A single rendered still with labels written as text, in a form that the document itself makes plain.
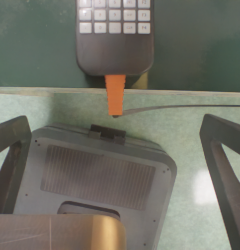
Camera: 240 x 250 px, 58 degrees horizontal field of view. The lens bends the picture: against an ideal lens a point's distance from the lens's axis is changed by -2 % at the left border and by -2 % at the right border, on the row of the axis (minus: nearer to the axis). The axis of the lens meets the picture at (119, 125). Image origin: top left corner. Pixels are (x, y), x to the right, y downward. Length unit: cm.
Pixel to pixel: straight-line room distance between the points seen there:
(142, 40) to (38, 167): 64
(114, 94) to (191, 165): 89
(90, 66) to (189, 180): 94
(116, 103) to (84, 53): 5
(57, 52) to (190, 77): 13
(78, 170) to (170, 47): 59
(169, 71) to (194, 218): 100
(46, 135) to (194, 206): 75
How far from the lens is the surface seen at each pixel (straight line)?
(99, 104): 97
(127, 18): 20
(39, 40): 23
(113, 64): 19
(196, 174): 109
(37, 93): 76
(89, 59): 19
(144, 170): 75
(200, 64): 23
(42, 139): 75
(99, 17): 20
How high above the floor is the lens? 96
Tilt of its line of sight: 84 degrees down
